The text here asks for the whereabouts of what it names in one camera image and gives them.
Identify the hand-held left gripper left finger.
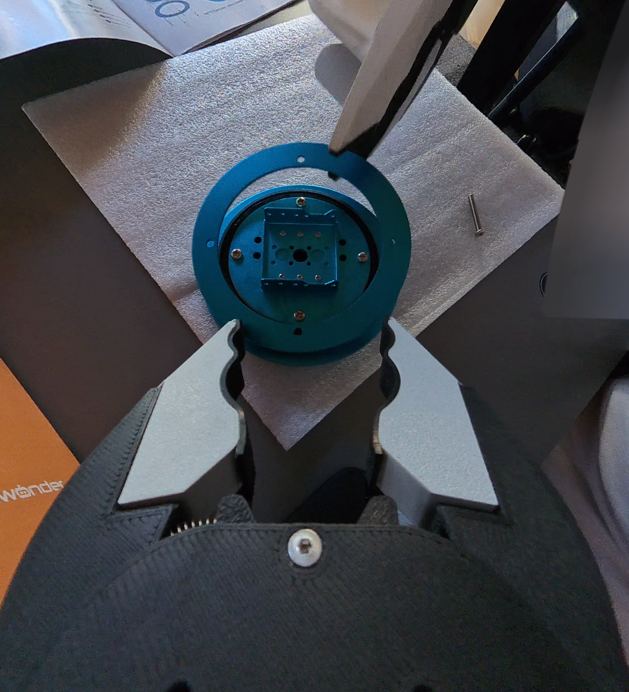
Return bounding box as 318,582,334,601
116,318,250,513

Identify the white foam sheet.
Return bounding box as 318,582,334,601
21,13,564,452

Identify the round blue metal turntable base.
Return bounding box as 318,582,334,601
220,186,388,368

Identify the blue metal ring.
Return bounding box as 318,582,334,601
191,142,412,368

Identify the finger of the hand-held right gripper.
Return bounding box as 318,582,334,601
328,0,480,159

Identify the open printed manual booklet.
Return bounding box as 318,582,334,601
0,0,304,71

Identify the orange cardboard box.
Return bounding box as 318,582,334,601
0,316,80,612

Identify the dark desk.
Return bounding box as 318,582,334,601
0,38,629,520

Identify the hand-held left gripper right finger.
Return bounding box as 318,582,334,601
371,316,500,528

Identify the black office chair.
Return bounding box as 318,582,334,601
455,0,585,185

